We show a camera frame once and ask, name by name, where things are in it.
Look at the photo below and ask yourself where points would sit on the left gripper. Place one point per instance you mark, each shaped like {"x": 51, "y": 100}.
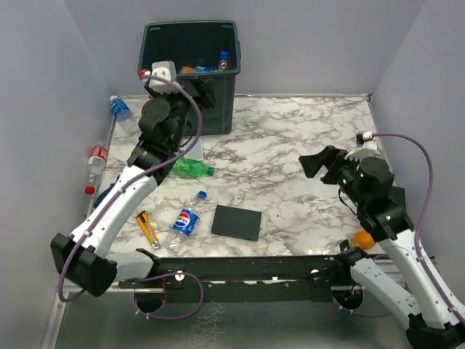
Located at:
{"x": 205, "y": 95}

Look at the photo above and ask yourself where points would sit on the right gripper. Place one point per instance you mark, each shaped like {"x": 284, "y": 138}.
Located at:
{"x": 329, "y": 156}

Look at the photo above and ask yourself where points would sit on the blue cap water bottle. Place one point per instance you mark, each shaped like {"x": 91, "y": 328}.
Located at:
{"x": 202, "y": 69}

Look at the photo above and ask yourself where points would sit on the large orange jar bottle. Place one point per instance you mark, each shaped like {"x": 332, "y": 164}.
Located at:
{"x": 187, "y": 70}

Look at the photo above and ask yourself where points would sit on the blue label water bottle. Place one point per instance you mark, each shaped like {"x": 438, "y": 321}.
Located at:
{"x": 225, "y": 62}

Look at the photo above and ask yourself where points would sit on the orange object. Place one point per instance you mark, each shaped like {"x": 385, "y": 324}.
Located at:
{"x": 363, "y": 240}

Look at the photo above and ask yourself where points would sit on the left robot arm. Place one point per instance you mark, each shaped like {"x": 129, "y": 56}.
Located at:
{"x": 83, "y": 257}

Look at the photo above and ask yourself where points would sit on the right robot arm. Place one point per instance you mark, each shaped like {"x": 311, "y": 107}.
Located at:
{"x": 430, "y": 314}

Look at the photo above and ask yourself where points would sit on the dark green bin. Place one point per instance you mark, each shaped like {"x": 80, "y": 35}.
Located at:
{"x": 192, "y": 43}

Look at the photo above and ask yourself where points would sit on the white smartphone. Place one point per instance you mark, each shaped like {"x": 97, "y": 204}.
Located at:
{"x": 196, "y": 152}

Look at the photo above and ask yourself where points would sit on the black box at right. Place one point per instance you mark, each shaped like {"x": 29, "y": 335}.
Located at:
{"x": 397, "y": 195}

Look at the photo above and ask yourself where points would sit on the green crushed bottle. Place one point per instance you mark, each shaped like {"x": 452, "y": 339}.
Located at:
{"x": 192, "y": 168}

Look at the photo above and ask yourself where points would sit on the blue water bottle far left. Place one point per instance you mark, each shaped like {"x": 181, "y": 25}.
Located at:
{"x": 122, "y": 114}

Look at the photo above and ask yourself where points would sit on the black flat box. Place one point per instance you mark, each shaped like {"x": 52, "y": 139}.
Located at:
{"x": 236, "y": 223}

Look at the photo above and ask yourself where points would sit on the red cola bottle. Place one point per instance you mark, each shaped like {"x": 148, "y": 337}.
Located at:
{"x": 95, "y": 168}

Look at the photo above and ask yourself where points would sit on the Pepsi bottle near front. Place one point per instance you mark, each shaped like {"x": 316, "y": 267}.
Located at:
{"x": 187, "y": 219}

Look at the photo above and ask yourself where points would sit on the yellow utility knife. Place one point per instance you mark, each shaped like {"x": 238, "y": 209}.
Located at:
{"x": 147, "y": 229}

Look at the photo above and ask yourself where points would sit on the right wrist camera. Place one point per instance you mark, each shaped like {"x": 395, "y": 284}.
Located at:
{"x": 366, "y": 146}

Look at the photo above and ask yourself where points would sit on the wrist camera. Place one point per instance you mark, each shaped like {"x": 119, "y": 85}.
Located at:
{"x": 165, "y": 70}
{"x": 366, "y": 146}

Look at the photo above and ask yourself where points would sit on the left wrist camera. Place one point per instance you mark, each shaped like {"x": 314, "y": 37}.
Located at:
{"x": 165, "y": 70}

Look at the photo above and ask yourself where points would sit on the black mounting rail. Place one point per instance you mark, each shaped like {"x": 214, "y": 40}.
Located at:
{"x": 245, "y": 279}

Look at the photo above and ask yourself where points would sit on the blue handled pliers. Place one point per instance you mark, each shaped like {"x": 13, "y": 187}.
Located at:
{"x": 103, "y": 194}

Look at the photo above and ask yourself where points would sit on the aluminium frame rail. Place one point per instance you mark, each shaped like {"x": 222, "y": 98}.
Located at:
{"x": 109, "y": 321}

